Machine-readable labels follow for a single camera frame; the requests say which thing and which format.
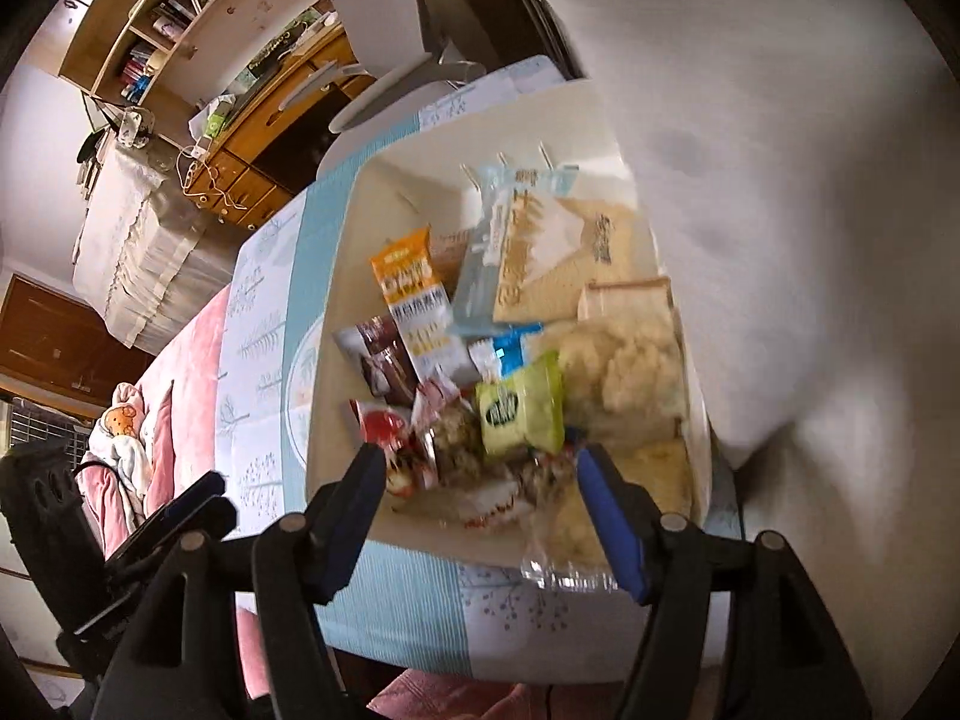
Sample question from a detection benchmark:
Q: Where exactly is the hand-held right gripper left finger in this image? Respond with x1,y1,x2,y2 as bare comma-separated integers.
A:
94,442,387,720

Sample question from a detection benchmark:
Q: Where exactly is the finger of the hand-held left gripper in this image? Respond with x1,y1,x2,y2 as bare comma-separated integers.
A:
105,496,237,593
161,471,227,533

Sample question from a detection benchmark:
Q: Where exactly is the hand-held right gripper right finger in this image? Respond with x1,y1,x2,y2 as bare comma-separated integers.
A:
577,444,875,720

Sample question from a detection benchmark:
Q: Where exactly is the clear dark jerky packet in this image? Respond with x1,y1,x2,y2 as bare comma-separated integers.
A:
418,409,487,490

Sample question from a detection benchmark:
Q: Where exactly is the triangular red white snack packet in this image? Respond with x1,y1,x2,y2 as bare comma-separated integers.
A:
386,457,542,535
410,379,481,432

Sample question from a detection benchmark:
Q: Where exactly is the green snack packet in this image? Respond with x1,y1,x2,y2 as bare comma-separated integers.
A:
474,351,566,461

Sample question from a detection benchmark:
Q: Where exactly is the green label bread packet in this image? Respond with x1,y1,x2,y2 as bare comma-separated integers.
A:
547,315,692,445

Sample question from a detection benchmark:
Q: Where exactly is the brown snack packet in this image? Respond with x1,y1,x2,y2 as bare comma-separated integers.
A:
334,315,419,401

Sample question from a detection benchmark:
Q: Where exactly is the blue snack packet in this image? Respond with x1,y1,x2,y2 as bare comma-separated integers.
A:
469,322,546,381

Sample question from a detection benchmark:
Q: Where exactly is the clear toast packet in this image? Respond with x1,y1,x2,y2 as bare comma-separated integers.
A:
577,276,674,325

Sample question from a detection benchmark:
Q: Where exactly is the orange snack packet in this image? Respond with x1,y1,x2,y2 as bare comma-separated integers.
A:
369,225,482,385

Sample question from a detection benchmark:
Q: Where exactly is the white plastic bin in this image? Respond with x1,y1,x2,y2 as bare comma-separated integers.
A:
304,79,715,569

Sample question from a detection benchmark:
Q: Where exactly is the pink quilt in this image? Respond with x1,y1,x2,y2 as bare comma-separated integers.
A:
75,285,265,720

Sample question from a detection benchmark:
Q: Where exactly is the cartoon print blanket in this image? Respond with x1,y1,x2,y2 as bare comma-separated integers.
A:
79,382,164,520

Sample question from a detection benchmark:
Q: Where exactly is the white grid panel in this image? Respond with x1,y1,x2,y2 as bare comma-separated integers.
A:
0,397,85,460

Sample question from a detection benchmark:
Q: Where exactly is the wooden door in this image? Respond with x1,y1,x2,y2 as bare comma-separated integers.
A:
0,274,152,400

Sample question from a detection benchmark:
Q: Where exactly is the pink cloth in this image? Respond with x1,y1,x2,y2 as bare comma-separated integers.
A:
366,669,557,720

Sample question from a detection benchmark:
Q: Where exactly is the white lace cover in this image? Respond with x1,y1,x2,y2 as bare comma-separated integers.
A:
71,136,235,355

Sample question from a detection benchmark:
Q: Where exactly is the wooden desk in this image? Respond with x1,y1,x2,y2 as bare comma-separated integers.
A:
190,15,377,231

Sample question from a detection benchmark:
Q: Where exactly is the hanging fabric bag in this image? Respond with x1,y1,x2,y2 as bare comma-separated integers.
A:
112,109,156,149

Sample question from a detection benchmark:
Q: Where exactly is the row of colourful books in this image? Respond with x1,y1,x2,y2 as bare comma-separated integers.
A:
122,43,164,104

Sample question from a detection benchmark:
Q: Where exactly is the wooden bookshelf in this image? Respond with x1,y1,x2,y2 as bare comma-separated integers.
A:
56,0,340,107

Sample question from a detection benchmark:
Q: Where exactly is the row of dark books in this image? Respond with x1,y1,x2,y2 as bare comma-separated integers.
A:
152,0,227,40

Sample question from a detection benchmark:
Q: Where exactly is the grey office chair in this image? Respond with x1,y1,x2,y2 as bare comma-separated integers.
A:
325,0,490,134

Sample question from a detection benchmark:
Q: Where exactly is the metal window grille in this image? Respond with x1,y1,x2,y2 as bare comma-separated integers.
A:
418,0,587,81

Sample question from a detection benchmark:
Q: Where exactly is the white cable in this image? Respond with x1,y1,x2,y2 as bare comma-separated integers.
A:
175,145,250,216

